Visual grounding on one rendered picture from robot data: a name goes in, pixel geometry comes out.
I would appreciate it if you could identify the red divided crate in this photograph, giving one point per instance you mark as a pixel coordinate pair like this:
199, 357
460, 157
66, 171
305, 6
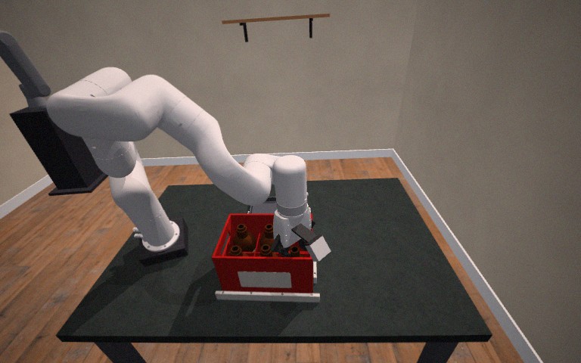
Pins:
253, 273

